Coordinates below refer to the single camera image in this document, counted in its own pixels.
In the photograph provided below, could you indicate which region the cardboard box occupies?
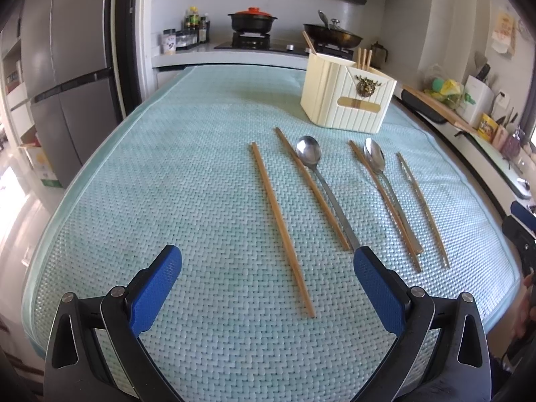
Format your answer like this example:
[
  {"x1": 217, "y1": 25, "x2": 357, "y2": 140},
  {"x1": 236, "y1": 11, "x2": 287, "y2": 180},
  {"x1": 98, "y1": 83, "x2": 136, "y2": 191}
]
[{"x1": 19, "y1": 144, "x2": 63, "y2": 189}]

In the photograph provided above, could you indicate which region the yellow-capped sauce bottle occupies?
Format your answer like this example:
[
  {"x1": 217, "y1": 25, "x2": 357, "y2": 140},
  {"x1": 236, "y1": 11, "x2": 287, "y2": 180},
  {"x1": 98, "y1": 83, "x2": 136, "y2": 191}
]
[{"x1": 183, "y1": 6, "x2": 201, "y2": 45}]

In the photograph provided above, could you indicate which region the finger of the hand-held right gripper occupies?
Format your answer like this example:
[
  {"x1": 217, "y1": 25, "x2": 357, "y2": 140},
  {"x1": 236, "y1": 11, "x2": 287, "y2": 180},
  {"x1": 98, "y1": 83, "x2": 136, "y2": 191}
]
[
  {"x1": 501, "y1": 215, "x2": 536, "y2": 275},
  {"x1": 510, "y1": 201, "x2": 536, "y2": 220}
]

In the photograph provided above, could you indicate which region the glass wok lid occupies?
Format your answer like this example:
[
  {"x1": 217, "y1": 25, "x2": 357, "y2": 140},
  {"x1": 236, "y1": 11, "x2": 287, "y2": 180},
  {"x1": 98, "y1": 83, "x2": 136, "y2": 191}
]
[{"x1": 310, "y1": 18, "x2": 361, "y2": 36}]

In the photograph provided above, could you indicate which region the white knife block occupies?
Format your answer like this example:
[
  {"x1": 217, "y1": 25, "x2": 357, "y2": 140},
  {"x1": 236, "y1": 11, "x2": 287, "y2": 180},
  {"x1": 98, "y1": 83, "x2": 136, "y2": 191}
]
[{"x1": 456, "y1": 64, "x2": 495, "y2": 124}]

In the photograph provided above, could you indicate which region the wooden cutting board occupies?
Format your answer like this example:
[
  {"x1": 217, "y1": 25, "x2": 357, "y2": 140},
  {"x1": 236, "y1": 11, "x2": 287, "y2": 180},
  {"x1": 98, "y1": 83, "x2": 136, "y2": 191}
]
[{"x1": 402, "y1": 85, "x2": 478, "y2": 135}]

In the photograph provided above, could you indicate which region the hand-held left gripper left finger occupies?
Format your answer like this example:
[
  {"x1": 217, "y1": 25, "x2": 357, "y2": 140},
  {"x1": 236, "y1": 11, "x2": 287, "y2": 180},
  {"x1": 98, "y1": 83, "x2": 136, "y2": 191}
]
[{"x1": 44, "y1": 244, "x2": 183, "y2": 402}]

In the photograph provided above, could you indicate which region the black gas stove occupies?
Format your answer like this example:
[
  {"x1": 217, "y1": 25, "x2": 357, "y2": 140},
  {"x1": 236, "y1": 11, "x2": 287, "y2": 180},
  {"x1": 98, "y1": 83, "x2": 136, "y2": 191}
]
[{"x1": 214, "y1": 31, "x2": 356, "y2": 57}]

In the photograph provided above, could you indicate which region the grey refrigerator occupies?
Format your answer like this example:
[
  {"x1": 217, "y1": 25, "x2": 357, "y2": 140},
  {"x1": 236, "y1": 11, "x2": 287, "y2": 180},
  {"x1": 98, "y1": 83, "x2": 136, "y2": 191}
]
[{"x1": 19, "y1": 0, "x2": 126, "y2": 189}]

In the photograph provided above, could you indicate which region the black tray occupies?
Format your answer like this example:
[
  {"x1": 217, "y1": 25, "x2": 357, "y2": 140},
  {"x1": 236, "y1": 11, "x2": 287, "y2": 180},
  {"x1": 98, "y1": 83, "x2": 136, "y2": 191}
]
[{"x1": 400, "y1": 90, "x2": 451, "y2": 124}]

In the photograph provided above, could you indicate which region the black clay pot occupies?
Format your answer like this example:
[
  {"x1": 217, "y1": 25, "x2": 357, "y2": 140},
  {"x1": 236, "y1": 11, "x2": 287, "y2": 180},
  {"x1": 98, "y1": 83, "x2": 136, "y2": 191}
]
[{"x1": 228, "y1": 12, "x2": 278, "y2": 34}]

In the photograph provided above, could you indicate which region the black door frame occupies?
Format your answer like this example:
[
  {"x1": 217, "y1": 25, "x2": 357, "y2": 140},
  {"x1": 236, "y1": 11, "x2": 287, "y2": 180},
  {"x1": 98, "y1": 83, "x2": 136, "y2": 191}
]
[{"x1": 111, "y1": 0, "x2": 143, "y2": 120}]

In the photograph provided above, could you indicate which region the person's right hand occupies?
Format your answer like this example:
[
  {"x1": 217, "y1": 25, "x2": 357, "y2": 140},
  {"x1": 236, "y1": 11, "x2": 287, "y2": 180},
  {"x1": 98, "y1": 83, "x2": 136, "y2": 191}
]
[{"x1": 513, "y1": 271, "x2": 536, "y2": 340}]

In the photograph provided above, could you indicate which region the metal spoon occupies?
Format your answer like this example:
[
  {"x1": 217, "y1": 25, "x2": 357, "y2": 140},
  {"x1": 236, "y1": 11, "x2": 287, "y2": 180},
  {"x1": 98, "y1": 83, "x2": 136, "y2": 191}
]
[
  {"x1": 363, "y1": 137, "x2": 424, "y2": 256},
  {"x1": 295, "y1": 135, "x2": 363, "y2": 254}
]

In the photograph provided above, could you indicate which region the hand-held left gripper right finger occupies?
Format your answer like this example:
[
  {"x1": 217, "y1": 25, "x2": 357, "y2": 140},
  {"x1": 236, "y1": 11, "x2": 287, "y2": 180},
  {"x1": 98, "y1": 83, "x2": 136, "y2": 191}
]
[{"x1": 353, "y1": 246, "x2": 492, "y2": 402}]

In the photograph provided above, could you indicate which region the black wok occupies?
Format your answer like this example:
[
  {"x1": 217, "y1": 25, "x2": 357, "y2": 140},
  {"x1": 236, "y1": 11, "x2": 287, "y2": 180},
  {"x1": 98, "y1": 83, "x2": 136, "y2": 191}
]
[{"x1": 304, "y1": 9, "x2": 364, "y2": 50}]

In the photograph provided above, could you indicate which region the plastic bag with green items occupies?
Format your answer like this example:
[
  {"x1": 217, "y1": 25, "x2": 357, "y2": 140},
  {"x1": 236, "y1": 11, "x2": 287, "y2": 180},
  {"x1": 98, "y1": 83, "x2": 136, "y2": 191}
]
[{"x1": 423, "y1": 64, "x2": 476, "y2": 110}]

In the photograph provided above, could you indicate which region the cream utensil holder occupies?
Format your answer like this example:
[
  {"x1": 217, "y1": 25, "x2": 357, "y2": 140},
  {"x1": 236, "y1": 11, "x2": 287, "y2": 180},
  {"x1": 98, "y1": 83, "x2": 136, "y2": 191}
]
[{"x1": 300, "y1": 52, "x2": 398, "y2": 134}]

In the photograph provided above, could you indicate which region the teal woven mat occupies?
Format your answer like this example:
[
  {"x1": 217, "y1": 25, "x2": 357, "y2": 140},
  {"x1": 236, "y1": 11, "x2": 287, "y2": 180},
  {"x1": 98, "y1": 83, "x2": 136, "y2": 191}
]
[{"x1": 21, "y1": 65, "x2": 522, "y2": 402}]

